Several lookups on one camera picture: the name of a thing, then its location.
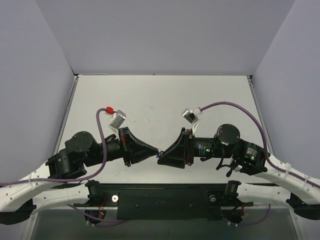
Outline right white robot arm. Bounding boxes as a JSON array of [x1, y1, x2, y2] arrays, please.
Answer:
[[157, 124, 320, 220]]

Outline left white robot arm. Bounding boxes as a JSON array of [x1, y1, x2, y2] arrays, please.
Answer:
[[0, 127, 159, 225]]

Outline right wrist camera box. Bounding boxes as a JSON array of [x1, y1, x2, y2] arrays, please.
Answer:
[[182, 108, 199, 124]]

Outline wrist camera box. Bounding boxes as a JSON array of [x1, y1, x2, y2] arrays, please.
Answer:
[[109, 110, 127, 132], [182, 108, 199, 124]]

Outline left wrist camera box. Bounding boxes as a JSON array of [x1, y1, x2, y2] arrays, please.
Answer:
[[109, 110, 127, 132]]

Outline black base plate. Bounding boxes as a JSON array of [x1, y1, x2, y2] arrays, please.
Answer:
[[75, 181, 253, 221]]

